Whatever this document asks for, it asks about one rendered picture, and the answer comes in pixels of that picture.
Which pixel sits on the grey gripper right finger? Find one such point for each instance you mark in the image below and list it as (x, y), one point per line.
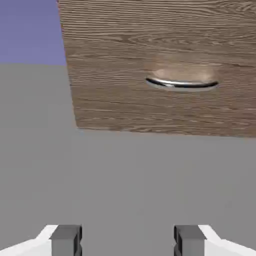
(190, 242)

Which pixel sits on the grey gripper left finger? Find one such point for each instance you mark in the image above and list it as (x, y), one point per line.
(64, 242)

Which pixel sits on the wooden drawer front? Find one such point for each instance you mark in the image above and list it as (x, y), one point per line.
(144, 52)

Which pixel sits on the wooden cabinet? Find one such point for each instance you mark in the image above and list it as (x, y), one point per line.
(140, 50)

